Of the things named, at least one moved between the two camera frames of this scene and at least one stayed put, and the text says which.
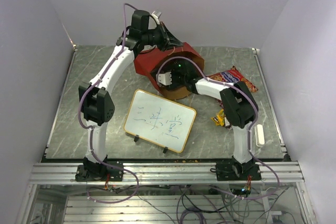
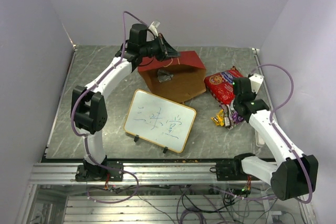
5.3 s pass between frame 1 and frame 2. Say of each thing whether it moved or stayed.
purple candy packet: moved
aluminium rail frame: stayed
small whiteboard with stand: stayed
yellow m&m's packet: stayed
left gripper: moved
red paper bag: moved
